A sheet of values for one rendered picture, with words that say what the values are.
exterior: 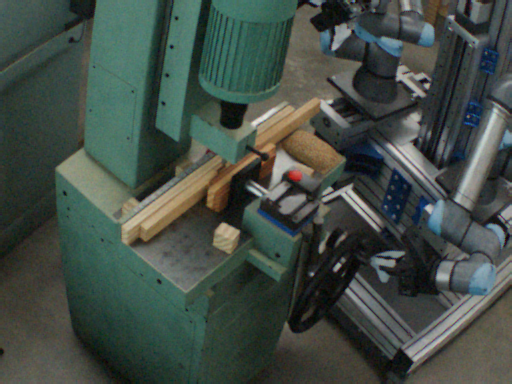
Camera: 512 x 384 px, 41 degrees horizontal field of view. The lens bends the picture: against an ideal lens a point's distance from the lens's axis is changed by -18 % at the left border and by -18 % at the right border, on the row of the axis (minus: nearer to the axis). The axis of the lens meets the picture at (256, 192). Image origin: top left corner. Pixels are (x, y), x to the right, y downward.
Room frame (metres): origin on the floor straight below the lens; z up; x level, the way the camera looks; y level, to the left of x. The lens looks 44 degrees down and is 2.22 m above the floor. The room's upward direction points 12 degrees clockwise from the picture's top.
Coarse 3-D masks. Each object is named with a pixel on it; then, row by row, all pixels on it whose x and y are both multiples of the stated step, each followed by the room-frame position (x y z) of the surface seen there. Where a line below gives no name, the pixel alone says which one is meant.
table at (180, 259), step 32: (288, 160) 1.47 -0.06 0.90; (320, 192) 1.44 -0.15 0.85; (192, 224) 1.21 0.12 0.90; (128, 256) 1.10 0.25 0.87; (160, 256) 1.09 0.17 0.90; (192, 256) 1.12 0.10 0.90; (224, 256) 1.14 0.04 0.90; (256, 256) 1.18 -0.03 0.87; (160, 288) 1.05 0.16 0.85; (192, 288) 1.03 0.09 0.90
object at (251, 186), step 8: (256, 160) 1.35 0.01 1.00; (248, 168) 1.32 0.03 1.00; (256, 168) 1.34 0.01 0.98; (232, 176) 1.28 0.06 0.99; (240, 176) 1.29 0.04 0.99; (248, 176) 1.31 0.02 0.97; (256, 176) 1.34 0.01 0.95; (232, 184) 1.28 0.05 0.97; (240, 184) 1.29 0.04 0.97; (248, 184) 1.30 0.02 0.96; (256, 184) 1.31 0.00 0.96; (232, 192) 1.28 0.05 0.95; (240, 192) 1.30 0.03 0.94; (248, 192) 1.33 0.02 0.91; (256, 192) 1.29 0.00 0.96; (264, 192) 1.29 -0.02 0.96; (232, 200) 1.28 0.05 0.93; (240, 200) 1.30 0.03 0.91
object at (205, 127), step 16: (208, 112) 1.39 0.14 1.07; (192, 128) 1.37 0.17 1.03; (208, 128) 1.35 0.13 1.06; (224, 128) 1.34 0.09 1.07; (240, 128) 1.35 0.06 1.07; (256, 128) 1.37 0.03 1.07; (208, 144) 1.35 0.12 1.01; (224, 144) 1.33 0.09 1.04; (240, 144) 1.32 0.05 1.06; (240, 160) 1.33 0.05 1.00
